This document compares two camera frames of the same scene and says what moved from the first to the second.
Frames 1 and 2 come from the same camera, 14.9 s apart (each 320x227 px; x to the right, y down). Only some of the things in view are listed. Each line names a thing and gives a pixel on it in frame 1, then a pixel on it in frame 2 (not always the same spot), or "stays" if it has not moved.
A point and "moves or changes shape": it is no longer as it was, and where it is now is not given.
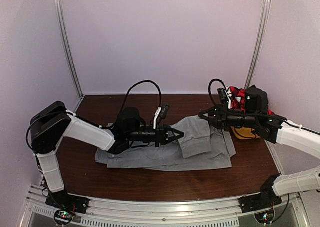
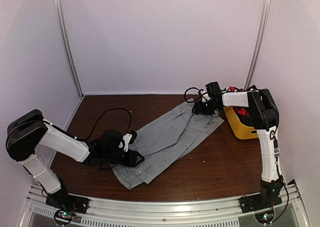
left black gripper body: (159, 137) to (113, 158)
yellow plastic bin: (243, 133) stays
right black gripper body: (222, 116) to (209, 108)
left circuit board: (63, 217) stays
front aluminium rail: (214, 212) stays
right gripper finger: (212, 113) to (197, 108)
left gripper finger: (181, 134) to (136, 158)
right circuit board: (265, 217) stays
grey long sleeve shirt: (202, 147) moves or changes shape
